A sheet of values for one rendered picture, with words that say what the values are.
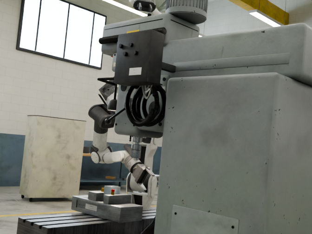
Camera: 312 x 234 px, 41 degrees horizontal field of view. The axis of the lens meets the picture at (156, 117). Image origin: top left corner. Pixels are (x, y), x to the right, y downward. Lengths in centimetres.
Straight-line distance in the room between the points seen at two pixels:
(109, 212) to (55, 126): 633
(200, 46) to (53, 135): 660
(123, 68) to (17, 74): 863
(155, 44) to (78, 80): 959
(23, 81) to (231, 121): 905
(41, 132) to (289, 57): 688
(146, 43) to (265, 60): 46
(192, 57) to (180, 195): 60
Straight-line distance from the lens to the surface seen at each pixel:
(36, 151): 814
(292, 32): 162
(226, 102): 155
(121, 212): 194
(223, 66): 173
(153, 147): 288
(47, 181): 828
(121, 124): 211
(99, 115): 261
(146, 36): 168
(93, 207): 207
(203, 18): 205
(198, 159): 161
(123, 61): 175
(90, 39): 1148
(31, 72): 1049
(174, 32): 201
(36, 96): 1053
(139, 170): 247
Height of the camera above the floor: 128
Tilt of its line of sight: 4 degrees up
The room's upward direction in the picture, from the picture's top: 5 degrees clockwise
